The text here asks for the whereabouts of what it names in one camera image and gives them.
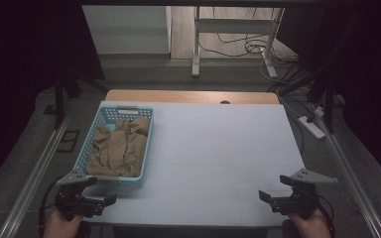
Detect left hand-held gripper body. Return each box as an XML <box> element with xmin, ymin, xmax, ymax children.
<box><xmin>55</xmin><ymin>170</ymin><xmax>98</xmax><ymax>221</ymax></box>

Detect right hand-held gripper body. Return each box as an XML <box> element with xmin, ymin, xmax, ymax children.
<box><xmin>280</xmin><ymin>168</ymin><xmax>339</xmax><ymax>220</ymax></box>

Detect tan ribbed garment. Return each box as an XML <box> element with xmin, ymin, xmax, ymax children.
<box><xmin>85</xmin><ymin>116</ymin><xmax>152</xmax><ymax>178</ymax></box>

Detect light blue plastic basket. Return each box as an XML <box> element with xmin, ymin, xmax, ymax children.
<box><xmin>71</xmin><ymin>105</ymin><xmax>155</xmax><ymax>184</ymax></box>

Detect person's right hand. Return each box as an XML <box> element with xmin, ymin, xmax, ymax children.
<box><xmin>287</xmin><ymin>208</ymin><xmax>331</xmax><ymax>238</ymax></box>

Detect person's left hand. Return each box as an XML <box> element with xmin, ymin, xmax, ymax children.
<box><xmin>43</xmin><ymin>209</ymin><xmax>83</xmax><ymax>238</ymax></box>

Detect black floor plate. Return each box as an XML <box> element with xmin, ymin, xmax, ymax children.
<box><xmin>56</xmin><ymin>130</ymin><xmax>80</xmax><ymax>154</ymax></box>

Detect white power strip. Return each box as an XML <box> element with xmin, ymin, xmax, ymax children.
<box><xmin>298</xmin><ymin>115</ymin><xmax>326</xmax><ymax>140</ymax></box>

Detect dark curtain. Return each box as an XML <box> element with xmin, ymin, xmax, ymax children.
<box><xmin>277</xmin><ymin>0</ymin><xmax>381</xmax><ymax>183</ymax></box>
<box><xmin>0</xmin><ymin>0</ymin><xmax>106</xmax><ymax>194</ymax></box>

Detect white cabinet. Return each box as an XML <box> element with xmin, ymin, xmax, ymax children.
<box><xmin>81</xmin><ymin>4</ymin><xmax>174</xmax><ymax>56</ymax></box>

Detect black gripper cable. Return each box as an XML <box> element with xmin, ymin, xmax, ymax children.
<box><xmin>38</xmin><ymin>177</ymin><xmax>65</xmax><ymax>230</ymax></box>
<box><xmin>317</xmin><ymin>193</ymin><xmax>337</xmax><ymax>238</ymax></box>

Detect aluminium rail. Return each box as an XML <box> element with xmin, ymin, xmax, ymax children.
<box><xmin>0</xmin><ymin>110</ymin><xmax>73</xmax><ymax>238</ymax></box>
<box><xmin>314</xmin><ymin>113</ymin><xmax>381</xmax><ymax>238</ymax></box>

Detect black floor cables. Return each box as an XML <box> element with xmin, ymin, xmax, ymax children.
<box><xmin>198</xmin><ymin>7</ymin><xmax>301</xmax><ymax>68</ymax></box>

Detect white metal desk frame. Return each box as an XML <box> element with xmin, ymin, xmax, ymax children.
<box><xmin>191</xmin><ymin>5</ymin><xmax>286</xmax><ymax>79</ymax></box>

